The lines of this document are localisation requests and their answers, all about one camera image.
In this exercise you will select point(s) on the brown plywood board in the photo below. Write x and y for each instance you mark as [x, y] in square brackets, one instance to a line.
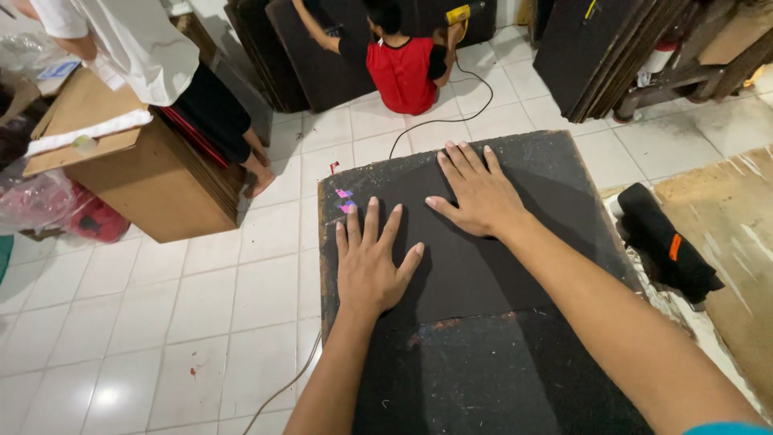
[731, 254]

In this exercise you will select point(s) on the black fabric sheet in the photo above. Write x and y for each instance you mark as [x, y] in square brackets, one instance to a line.
[483, 272]

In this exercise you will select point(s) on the stack of leaning black boards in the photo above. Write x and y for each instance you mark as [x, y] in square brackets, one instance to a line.
[592, 54]

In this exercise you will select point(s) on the black fabric roll orange label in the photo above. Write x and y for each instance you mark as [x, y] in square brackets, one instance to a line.
[664, 247]

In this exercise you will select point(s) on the clear plastic bag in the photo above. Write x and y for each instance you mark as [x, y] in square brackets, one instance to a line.
[33, 199]

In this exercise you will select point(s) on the crumpled clear plastic wrap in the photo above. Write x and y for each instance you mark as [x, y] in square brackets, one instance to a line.
[27, 51]

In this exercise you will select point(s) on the person's right hand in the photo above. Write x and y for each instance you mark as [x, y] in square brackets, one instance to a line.
[486, 199]

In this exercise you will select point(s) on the blue and white packet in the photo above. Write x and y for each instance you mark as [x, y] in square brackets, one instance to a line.
[59, 69]

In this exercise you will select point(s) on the yellow power tool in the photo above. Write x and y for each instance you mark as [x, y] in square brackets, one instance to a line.
[460, 13]

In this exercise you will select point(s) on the brown wooden box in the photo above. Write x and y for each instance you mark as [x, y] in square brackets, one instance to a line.
[157, 181]

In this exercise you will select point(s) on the red bag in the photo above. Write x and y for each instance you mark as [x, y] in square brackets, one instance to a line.
[99, 220]

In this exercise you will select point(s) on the wooden rack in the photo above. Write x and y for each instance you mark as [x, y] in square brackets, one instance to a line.
[712, 66]

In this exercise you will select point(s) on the pink tape pieces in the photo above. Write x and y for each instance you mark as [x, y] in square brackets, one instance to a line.
[346, 200]

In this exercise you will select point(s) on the person's left hand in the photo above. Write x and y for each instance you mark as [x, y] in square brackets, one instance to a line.
[365, 272]

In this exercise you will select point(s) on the white bottle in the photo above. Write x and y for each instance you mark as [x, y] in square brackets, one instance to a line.
[655, 60]

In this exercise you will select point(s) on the white cloth strip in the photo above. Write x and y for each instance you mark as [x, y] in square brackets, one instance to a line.
[90, 130]

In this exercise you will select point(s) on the person's teal sleeve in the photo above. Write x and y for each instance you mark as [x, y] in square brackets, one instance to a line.
[731, 429]

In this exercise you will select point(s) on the black carpet-covered board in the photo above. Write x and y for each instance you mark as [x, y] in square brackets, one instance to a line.
[471, 374]

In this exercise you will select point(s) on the row of black speaker panels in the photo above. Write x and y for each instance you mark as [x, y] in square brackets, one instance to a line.
[302, 60]

